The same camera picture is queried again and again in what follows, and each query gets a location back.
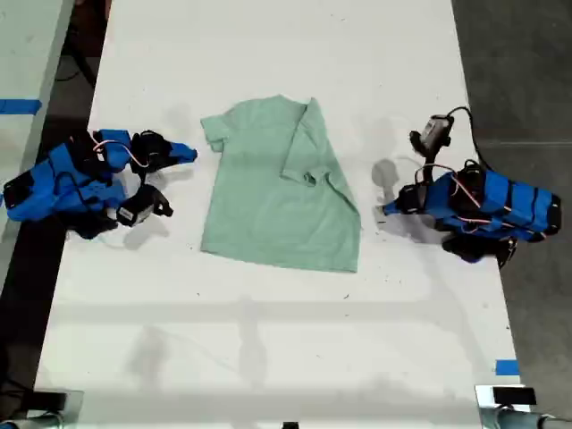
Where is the pale green T-shirt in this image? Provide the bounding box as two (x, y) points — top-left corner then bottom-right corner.
(199, 94), (362, 274)

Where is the long blue tape strip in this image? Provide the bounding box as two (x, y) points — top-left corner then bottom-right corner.
(0, 98), (43, 115)

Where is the short blue tape strip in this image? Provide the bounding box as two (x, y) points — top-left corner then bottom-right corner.
(494, 358), (521, 377)

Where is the bright metal plate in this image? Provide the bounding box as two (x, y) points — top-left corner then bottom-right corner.
(474, 383), (538, 409)

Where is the small black box on bright plate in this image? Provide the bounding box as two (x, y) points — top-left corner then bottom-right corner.
(492, 386), (537, 408)

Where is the grey metal tube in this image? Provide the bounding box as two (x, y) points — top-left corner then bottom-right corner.
(0, 412), (64, 429)
(484, 408), (572, 429)

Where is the dull metal plate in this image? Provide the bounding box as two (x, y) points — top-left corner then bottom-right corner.
(25, 389), (85, 422)

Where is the small black box on dull plate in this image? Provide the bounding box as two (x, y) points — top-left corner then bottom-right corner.
(31, 391), (69, 413)

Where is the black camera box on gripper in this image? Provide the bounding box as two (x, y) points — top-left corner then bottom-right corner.
(115, 184), (174, 228)
(408, 114), (453, 158)

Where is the black cable of camera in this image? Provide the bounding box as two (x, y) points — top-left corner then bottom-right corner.
(445, 105), (489, 173)

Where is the black floor cable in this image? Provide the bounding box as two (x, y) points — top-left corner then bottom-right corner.
(54, 42), (98, 89)

